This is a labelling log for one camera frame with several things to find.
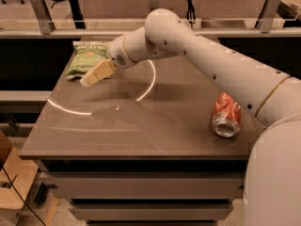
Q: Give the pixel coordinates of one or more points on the green jalapeno chip bag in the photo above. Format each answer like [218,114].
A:
[86,54]

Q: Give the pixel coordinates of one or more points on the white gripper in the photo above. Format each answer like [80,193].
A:
[116,53]

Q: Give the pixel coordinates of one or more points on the right metal rail bracket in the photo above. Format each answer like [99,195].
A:
[265,22]

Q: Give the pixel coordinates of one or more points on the grey drawer cabinet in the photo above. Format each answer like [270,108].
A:
[146,191]

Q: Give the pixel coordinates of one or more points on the red soda can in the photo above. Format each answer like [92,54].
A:
[226,119]

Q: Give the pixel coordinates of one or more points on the cardboard box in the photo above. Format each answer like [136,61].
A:
[16,179]

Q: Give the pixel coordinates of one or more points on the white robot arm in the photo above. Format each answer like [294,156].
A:
[272,195]

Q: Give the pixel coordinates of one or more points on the middle metal rail bracket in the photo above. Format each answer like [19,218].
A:
[153,4]

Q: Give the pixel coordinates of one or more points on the metal rail bracket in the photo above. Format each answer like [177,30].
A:
[43,16]
[265,22]
[153,4]

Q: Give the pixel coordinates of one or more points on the left metal rail bracket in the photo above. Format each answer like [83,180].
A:
[43,16]

